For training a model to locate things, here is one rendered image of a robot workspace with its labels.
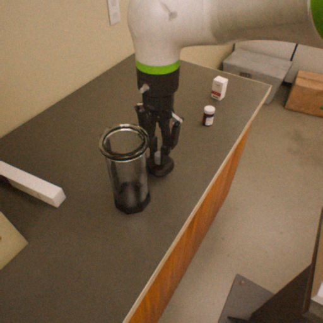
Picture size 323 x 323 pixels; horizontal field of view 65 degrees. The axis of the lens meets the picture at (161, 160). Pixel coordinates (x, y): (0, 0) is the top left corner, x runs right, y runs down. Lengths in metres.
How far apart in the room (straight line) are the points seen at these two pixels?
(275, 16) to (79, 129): 0.77
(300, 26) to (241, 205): 1.67
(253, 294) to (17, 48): 1.58
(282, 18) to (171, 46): 0.24
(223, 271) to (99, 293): 1.12
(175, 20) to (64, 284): 0.57
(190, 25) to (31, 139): 0.68
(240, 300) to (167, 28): 1.42
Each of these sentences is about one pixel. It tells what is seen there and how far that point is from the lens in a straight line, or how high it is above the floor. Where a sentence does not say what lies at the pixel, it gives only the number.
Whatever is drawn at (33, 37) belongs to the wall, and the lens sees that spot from 1.06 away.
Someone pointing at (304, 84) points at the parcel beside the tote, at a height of 0.28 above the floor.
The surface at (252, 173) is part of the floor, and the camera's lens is 2.11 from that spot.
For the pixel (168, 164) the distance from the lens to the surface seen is 0.74.
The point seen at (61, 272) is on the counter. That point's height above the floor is 0.94.
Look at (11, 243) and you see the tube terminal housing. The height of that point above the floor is 0.99.
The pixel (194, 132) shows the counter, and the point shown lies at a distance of 0.91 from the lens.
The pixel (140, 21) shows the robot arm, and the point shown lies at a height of 1.38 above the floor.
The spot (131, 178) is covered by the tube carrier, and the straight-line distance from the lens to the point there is 0.57.
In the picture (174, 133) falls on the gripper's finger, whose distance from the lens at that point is 0.62.
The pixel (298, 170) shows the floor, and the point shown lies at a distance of 2.28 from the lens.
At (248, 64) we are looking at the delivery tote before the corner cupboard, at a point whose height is 0.33.
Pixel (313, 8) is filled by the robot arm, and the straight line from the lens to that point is 0.27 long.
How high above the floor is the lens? 1.53
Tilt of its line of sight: 48 degrees down
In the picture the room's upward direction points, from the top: straight up
